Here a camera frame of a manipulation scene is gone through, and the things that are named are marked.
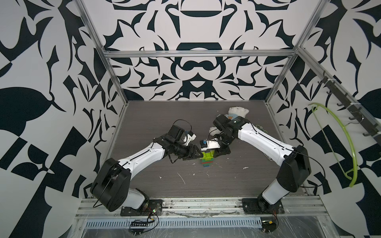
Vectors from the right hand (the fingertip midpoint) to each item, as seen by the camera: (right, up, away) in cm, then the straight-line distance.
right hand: (213, 147), depth 81 cm
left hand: (-8, -3, -2) cm, 9 cm away
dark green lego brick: (-5, -7, -1) cm, 9 cm away
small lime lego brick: (-3, -4, -2) cm, 6 cm away
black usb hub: (-37, -36, -9) cm, 52 cm away
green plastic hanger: (+51, -7, -21) cm, 55 cm away
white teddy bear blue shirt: (+17, +19, +21) cm, 33 cm away
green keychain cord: (+36, +9, +24) cm, 44 cm away
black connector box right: (+24, -34, -11) cm, 43 cm away
